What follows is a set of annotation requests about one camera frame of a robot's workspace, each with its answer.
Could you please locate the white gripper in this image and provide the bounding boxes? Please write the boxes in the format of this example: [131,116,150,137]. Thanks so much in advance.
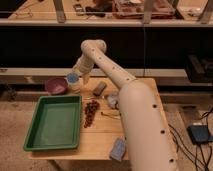
[72,55,94,84]

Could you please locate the blue cup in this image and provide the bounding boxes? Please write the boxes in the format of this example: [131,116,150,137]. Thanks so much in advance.
[66,73,79,84]

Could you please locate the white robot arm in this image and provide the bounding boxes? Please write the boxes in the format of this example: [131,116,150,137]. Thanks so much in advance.
[73,40,179,171]

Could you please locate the white cup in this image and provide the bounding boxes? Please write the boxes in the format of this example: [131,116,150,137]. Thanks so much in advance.
[68,82,80,93]

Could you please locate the brown rectangular block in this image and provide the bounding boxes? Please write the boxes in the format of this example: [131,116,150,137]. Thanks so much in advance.
[92,82,107,96]

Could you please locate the purple bowl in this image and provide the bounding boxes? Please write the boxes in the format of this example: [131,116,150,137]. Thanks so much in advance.
[45,78,68,95]

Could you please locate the bunch of dark grapes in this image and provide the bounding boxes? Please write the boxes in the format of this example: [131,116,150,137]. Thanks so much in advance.
[84,100,100,128]

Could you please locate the crumpled silver foil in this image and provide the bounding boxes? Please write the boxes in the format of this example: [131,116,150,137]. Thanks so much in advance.
[107,92,119,109]

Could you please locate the yellow banana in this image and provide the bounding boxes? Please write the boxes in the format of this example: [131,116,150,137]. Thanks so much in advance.
[101,112,120,119]

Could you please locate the green plastic tray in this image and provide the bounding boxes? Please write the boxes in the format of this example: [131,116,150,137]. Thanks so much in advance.
[23,95,82,151]

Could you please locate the blue sponge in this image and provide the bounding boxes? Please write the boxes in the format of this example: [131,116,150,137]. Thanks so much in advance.
[109,138,126,162]

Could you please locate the black foot pedal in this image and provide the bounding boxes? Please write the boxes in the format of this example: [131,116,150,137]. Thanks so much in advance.
[187,125,213,144]

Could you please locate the black cable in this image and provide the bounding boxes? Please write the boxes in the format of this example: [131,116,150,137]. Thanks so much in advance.
[168,106,213,171]

